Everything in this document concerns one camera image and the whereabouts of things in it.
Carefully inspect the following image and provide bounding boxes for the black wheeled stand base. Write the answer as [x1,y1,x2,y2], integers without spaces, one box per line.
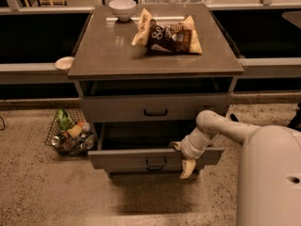
[227,104,300,128]

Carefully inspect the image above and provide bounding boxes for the brown chip bag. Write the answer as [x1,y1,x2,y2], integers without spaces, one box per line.
[132,8,202,55]

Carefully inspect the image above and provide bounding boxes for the grey drawer cabinet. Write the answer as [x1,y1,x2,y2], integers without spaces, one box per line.
[67,3,245,179]

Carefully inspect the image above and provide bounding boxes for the white bowl on cabinet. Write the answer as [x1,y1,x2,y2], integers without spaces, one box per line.
[109,0,136,21]

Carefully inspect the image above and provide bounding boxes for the small white bowl on ledge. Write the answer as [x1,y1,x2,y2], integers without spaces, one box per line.
[55,56,74,71]

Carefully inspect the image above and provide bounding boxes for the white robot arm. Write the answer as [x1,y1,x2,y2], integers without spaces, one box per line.
[170,110,301,226]

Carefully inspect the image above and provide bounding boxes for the wire basket with items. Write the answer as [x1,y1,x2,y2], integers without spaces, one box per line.
[45,108,96,156]

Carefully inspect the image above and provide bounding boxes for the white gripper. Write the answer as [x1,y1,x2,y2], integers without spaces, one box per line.
[168,127,215,179]

